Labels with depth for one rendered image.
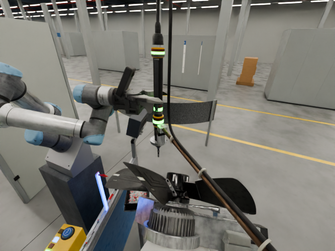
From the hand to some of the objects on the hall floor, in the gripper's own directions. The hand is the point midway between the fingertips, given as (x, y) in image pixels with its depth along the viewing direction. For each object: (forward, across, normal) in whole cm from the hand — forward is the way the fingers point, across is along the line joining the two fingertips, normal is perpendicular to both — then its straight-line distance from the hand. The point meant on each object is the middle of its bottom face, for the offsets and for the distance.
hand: (163, 95), depth 56 cm
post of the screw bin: (-18, -11, -166) cm, 168 cm away
